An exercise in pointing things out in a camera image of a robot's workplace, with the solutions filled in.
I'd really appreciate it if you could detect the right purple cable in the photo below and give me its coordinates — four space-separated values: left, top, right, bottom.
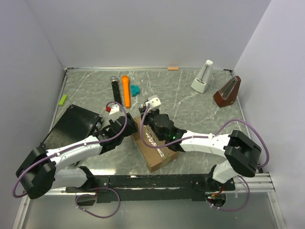
140 104 270 212

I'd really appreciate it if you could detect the aluminium rail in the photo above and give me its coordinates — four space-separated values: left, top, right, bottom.
234 173 275 193

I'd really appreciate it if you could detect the green plastic block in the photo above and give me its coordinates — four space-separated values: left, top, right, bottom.
59 94 68 106

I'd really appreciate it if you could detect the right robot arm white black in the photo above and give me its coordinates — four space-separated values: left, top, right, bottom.
139 105 262 190

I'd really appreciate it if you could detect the white metronome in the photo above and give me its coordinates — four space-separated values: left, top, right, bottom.
191 60 213 94

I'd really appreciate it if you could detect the black microphone silver head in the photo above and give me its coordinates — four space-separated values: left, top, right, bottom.
110 76 122 104

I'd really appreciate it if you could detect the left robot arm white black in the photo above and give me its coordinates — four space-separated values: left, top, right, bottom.
12 113 138 199

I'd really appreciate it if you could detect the brown wooden metronome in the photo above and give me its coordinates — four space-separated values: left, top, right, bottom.
213 76 241 107

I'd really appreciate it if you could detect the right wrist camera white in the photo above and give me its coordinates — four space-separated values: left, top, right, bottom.
141 95 162 112

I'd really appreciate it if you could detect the black speaker case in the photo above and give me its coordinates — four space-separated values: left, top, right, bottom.
41 104 103 150

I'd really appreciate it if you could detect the teal plastic block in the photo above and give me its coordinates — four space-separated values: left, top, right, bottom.
131 85 140 97

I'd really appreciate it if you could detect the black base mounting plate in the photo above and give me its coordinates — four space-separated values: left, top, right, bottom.
65 174 235 203

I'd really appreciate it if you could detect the orange tape piece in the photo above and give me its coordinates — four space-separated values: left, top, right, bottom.
167 67 179 71

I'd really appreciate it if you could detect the brown cardboard express box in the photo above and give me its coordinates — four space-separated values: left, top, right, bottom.
131 116 179 174

